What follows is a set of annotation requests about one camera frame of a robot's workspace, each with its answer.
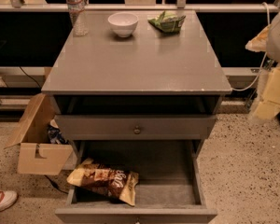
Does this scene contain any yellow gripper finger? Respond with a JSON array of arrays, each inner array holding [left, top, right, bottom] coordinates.
[[245, 26, 270, 52], [253, 65, 280, 120]]

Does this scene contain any brown chip bag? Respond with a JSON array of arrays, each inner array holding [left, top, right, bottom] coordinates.
[[67, 158, 139, 206]]

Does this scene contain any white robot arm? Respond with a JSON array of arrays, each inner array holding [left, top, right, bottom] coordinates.
[[245, 11, 280, 120]]

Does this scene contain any green chip bag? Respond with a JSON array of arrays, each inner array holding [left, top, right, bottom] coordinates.
[[148, 11, 186, 33]]

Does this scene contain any grey top drawer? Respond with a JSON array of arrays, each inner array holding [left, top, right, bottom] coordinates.
[[54, 115, 217, 140]]

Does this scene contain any grey drawer cabinet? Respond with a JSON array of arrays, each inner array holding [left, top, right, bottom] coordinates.
[[41, 9, 233, 142]]

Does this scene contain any grey open middle drawer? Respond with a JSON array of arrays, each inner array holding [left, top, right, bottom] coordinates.
[[55, 141, 217, 224]]

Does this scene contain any blue snack bag in box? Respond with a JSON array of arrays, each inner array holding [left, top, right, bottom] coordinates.
[[48, 125, 68, 145]]

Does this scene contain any white ceramic bowl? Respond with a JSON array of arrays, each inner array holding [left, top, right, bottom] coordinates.
[[108, 12, 138, 37]]

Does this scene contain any clear plastic water bottle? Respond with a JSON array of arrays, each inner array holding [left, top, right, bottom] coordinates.
[[66, 0, 88, 36]]

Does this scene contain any open cardboard box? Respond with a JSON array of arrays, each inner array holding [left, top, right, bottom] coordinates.
[[6, 93, 77, 175]]

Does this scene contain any white red sneaker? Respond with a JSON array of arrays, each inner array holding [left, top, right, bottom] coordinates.
[[0, 190, 18, 212]]

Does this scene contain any white cable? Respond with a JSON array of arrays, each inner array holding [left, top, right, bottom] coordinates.
[[231, 2, 272, 92]]

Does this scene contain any black floor cable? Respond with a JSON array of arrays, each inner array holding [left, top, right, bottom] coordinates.
[[44, 175, 69, 195]]

